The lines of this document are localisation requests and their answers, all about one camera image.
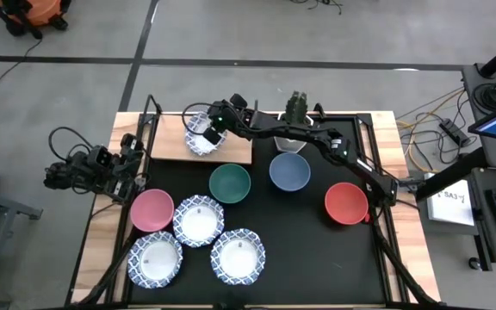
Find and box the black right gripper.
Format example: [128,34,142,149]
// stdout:
[203,101,243,146]

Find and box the blue patterned paper bowl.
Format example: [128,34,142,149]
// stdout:
[172,194,226,249]
[184,111,228,157]
[127,230,184,289]
[209,227,267,287]

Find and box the green plastic bowl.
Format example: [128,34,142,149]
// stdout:
[208,163,252,204]

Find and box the pink plastic bowl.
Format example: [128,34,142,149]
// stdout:
[129,188,176,233]

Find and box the blue plastic bowl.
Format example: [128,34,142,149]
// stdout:
[269,152,312,192]

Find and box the green cactus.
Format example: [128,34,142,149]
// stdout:
[284,90,309,126]

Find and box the red plastic bowl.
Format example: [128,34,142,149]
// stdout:
[324,182,370,226]

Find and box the black table mat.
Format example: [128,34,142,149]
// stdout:
[127,114,388,305]

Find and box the orange shop vacuum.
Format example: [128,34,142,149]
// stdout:
[0,0,72,39]

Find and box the black power strip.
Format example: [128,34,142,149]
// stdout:
[438,117,472,148]

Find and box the white paper note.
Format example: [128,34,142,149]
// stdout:
[425,188,476,227]

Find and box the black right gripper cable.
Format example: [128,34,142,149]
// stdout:
[181,102,215,133]

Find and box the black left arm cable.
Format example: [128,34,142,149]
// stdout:
[48,126,99,164]

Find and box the yellow floor cable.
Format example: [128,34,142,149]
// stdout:
[395,88,465,173]

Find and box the black aluminium table frame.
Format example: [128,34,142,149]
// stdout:
[70,109,443,310]

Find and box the coiled black cable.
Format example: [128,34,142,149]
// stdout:
[473,81,496,115]

